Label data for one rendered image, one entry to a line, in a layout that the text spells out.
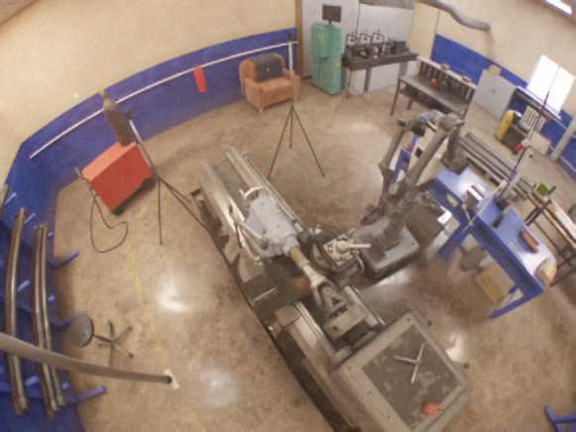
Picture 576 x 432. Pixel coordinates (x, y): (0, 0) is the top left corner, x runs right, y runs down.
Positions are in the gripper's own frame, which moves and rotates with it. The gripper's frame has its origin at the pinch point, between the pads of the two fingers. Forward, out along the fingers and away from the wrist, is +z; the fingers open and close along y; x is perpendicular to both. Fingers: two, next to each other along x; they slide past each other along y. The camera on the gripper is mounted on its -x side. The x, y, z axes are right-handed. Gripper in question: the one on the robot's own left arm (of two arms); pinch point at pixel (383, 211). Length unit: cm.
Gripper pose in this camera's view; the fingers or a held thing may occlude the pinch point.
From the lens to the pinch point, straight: 155.0
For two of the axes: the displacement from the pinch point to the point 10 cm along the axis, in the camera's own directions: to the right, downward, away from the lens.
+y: 4.0, 7.4, -5.5
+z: -4.3, 6.8, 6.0
